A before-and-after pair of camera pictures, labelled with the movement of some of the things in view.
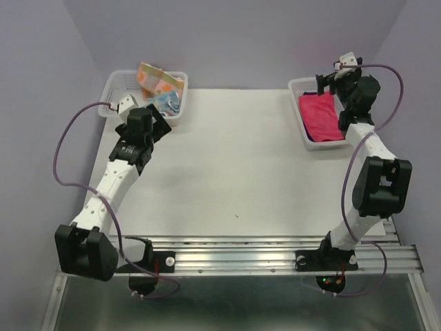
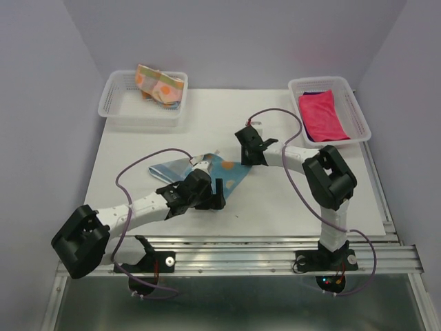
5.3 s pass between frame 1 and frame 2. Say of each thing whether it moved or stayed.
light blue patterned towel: moved
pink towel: stayed
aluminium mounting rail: stayed
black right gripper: moved
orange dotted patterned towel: stayed
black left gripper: moved
